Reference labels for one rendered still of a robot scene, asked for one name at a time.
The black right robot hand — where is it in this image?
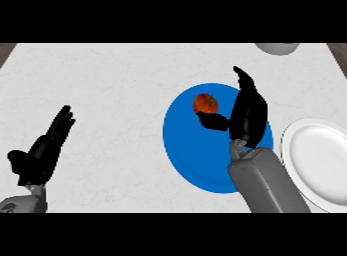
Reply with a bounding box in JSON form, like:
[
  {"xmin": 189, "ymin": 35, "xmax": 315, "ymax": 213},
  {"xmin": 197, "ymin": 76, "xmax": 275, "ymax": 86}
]
[{"xmin": 195, "ymin": 65, "xmax": 271, "ymax": 149}]

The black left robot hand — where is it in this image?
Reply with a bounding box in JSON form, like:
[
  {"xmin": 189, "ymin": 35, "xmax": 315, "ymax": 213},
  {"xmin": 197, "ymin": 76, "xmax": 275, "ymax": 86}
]
[{"xmin": 6, "ymin": 104, "xmax": 77, "ymax": 187}]

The white plate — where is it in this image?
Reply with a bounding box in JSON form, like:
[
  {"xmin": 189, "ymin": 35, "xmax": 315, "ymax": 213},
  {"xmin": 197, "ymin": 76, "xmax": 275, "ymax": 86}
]
[{"xmin": 280, "ymin": 117, "xmax": 347, "ymax": 214}]

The blue plate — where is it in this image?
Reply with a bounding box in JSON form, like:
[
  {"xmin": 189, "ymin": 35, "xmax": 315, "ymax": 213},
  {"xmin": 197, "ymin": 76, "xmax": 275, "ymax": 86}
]
[{"xmin": 161, "ymin": 82, "xmax": 275, "ymax": 194}]

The white bowl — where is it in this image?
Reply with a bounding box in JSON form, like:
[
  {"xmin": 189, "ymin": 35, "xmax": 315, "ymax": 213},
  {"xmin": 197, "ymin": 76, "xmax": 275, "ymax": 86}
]
[{"xmin": 254, "ymin": 43, "xmax": 300, "ymax": 56}]

